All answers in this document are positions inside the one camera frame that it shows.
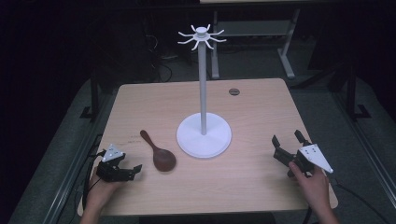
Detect black floor cables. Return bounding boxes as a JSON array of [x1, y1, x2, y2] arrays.
[[144, 33, 174, 84]]

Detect grey metal rail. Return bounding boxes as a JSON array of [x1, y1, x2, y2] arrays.
[[331, 91, 396, 202], [48, 92, 114, 224]]

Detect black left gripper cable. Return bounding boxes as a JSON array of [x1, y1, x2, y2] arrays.
[[81, 148, 107, 208]]

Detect person's right hand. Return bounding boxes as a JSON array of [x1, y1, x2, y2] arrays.
[[288, 161, 332, 213]]

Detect white hook stand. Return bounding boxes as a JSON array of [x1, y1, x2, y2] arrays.
[[176, 23, 233, 160]]

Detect white metal desk frame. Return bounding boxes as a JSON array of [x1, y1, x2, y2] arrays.
[[210, 8, 303, 80]]

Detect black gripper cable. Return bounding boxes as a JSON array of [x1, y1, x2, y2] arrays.
[[81, 148, 107, 208], [329, 177, 391, 224]]

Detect person's left hand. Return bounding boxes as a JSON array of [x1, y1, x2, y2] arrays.
[[83, 172, 125, 217]]

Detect black metal stand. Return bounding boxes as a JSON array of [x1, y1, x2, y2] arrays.
[[345, 62, 372, 121], [78, 77, 101, 121]]

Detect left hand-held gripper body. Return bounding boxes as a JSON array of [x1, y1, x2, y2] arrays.
[[95, 143, 137, 183]]

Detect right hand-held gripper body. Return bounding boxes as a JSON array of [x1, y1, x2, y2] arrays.
[[287, 143, 334, 179]]

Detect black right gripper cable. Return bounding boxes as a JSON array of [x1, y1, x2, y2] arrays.
[[329, 177, 391, 224]]

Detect brown wooden rice spoon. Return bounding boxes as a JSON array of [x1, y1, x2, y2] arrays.
[[139, 129, 177, 173]]

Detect person's dark clothing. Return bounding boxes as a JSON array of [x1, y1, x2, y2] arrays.
[[138, 212, 276, 224]]

